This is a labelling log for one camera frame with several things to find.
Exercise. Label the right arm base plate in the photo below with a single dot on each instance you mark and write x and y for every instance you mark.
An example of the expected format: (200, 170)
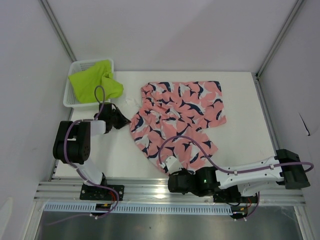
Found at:
(233, 197)

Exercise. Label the aluminium frame post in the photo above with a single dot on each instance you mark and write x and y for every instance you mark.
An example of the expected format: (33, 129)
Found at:
(48, 11)
(280, 37)

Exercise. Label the aluminium mounting rail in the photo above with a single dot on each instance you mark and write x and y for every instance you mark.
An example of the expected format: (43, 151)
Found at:
(155, 191)

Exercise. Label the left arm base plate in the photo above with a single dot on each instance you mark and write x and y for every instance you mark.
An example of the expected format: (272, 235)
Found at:
(93, 193)

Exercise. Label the pink shark print shorts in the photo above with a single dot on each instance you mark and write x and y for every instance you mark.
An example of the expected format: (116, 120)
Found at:
(180, 117)

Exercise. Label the white slotted cable duct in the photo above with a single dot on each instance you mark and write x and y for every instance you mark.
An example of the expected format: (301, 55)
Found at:
(127, 208)

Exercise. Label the white plastic basket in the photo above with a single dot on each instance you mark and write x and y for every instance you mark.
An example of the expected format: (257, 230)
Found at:
(69, 98)

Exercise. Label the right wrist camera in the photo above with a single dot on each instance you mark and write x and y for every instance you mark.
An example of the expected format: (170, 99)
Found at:
(172, 165)

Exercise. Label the right aluminium frame post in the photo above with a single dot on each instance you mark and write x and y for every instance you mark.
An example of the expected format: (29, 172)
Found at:
(280, 37)

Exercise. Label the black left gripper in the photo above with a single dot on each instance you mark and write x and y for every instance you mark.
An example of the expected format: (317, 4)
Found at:
(123, 121)

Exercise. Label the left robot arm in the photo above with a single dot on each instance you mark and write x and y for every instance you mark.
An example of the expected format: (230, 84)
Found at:
(72, 144)

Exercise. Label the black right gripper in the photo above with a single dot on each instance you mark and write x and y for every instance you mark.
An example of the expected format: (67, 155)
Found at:
(179, 173)

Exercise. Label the lime green shorts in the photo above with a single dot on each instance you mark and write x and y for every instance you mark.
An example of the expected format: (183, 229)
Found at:
(96, 83)

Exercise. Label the left aluminium frame post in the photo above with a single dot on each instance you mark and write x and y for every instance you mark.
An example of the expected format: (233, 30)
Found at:
(48, 11)

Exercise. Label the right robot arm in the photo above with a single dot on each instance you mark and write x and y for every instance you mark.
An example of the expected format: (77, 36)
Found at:
(285, 168)

